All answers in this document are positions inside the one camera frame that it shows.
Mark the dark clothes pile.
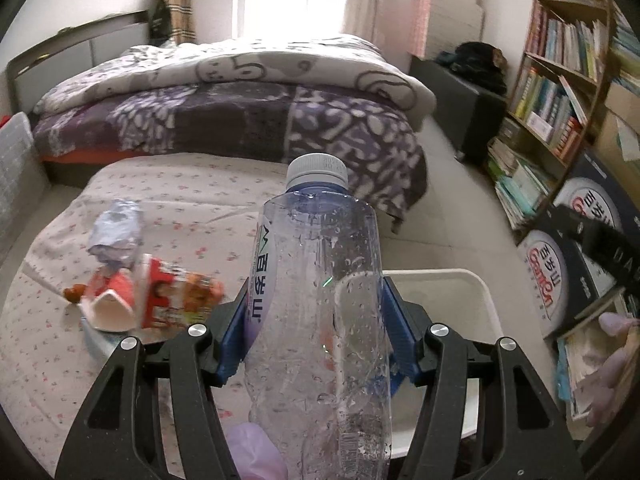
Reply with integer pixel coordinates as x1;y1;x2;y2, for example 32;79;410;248
435;41;509;94

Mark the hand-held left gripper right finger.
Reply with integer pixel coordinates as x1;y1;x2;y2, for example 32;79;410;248
382;275;586;480

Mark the wooden bookshelf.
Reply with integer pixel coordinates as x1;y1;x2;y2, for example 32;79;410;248
487;0;621;232

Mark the pile of flat books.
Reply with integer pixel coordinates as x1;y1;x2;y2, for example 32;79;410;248
487;137;557;231

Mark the person's left hand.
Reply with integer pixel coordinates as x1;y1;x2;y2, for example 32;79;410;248
225;422;289;480

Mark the translucent plastic storage box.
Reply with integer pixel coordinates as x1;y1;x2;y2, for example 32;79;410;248
0;110;39;266

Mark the dark bag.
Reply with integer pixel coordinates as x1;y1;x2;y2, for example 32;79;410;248
149;0;174;44

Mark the stack of thin books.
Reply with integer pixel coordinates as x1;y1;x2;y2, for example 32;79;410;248
610;7;640;92

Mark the dark cabinet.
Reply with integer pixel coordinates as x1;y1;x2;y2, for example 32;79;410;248
410;55;507;163

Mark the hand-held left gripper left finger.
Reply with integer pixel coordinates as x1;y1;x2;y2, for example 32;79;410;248
54;274;252;480

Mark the person's right hand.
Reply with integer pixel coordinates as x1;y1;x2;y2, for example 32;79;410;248
575;311;640;428

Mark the clear plastic water bottle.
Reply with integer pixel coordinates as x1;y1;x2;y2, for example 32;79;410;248
243;154;396;480

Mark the white plastic bin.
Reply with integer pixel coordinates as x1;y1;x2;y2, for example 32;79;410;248
334;269;503;445

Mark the red white paper carton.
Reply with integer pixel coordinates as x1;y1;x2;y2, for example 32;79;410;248
80;254;151;334

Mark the dark bed headboard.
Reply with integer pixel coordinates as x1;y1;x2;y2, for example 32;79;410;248
5;9;151;126

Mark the white bin with papers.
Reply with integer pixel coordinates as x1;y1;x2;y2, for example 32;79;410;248
555;285;640;422

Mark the row of tall books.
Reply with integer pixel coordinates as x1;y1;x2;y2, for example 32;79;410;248
525;0;609;81

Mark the silver wrapper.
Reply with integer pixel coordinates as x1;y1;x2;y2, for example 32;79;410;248
89;199;144;269

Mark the dark blue printed box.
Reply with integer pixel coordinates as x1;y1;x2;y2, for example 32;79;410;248
516;230;624;340
552;150;640;283

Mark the brown cardboard box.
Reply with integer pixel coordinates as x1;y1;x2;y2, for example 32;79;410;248
595;80;640;162

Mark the red bed sheet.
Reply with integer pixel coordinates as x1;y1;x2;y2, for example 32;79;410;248
40;146;151;162

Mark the purple patterned blanket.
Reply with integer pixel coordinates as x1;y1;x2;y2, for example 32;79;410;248
32;85;430;227

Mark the row of colourful books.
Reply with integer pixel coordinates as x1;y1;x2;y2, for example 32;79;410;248
510;67;587;152

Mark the white grey printed quilt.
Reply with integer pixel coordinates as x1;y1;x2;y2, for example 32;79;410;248
32;34;437;117

